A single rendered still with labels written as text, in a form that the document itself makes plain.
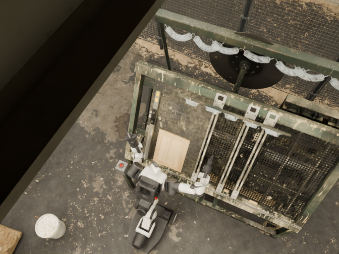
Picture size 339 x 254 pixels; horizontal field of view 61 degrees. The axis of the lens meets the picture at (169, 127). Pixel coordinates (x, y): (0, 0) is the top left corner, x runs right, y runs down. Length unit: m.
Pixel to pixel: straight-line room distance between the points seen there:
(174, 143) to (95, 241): 1.88
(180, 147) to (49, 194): 2.29
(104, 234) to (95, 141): 1.44
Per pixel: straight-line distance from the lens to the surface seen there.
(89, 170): 4.62
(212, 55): 3.20
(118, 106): 5.01
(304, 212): 3.45
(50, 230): 4.16
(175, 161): 3.41
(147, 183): 2.92
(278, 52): 2.84
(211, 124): 2.97
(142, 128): 3.44
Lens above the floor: 4.20
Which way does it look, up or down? 63 degrees down
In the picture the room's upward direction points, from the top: 3 degrees counter-clockwise
